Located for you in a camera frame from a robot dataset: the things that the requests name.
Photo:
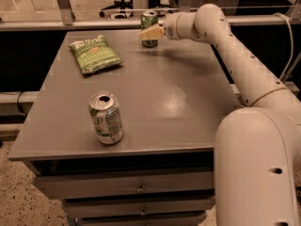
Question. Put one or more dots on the green chip bag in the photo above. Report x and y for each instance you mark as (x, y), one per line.
(94, 55)

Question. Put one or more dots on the grey drawer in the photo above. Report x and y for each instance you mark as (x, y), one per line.
(123, 183)
(139, 207)
(180, 219)

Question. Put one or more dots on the middle grey drawer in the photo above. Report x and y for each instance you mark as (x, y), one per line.
(139, 207)

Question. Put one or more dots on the bottom grey drawer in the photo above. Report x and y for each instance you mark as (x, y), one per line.
(180, 219)

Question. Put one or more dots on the top grey drawer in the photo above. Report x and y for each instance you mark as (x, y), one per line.
(123, 183)

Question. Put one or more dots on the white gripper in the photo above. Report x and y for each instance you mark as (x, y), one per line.
(169, 28)

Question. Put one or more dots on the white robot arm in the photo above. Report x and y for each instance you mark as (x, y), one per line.
(257, 145)

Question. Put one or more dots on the grey metal railing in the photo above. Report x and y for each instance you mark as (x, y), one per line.
(18, 15)

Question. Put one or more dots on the grey drawer cabinet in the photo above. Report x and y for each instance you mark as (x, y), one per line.
(171, 100)

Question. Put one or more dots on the white green soda can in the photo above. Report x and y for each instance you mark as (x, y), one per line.
(105, 115)

